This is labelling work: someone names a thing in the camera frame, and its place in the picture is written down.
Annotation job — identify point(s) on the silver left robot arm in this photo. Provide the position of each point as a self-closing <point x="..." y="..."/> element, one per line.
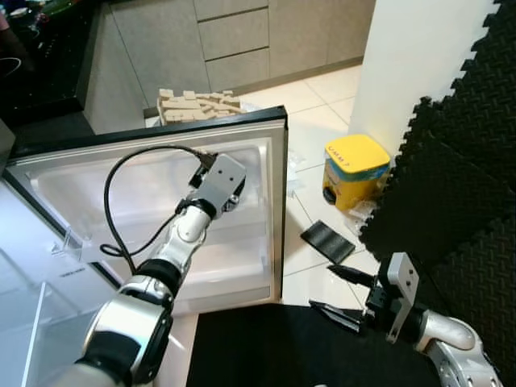
<point x="121" y="330"/>

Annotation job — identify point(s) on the small black ribbed pad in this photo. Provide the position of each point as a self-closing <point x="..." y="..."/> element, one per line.
<point x="326" y="242"/>

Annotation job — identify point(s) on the beige moulded pulp packaging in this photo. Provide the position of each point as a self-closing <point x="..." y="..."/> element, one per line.
<point x="197" y="106"/>

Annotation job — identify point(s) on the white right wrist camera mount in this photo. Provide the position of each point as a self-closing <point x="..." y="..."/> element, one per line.
<point x="401" y="274"/>

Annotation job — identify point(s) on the silver fridge door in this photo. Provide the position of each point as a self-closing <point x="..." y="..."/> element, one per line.
<point x="81" y="185"/>

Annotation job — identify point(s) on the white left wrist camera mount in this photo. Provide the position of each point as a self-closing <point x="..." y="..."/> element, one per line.
<point x="219" y="179"/>

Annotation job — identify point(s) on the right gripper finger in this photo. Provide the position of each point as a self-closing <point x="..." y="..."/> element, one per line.
<point x="340" y="317"/>
<point x="353" y="277"/>

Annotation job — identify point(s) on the silver fridge cabinet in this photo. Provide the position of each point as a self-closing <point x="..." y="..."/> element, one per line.
<point x="32" y="306"/>

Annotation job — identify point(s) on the black interlocking foam mat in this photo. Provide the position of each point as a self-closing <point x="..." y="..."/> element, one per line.
<point x="459" y="185"/>

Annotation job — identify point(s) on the person's forearm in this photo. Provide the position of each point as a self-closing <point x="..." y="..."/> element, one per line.
<point x="10" y="40"/>

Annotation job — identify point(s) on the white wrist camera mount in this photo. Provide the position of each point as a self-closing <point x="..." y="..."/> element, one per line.
<point x="401" y="274"/>
<point x="219" y="179"/>

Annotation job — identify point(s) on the black kitchen countertop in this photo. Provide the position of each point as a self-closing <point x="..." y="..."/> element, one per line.
<point x="48" y="89"/>

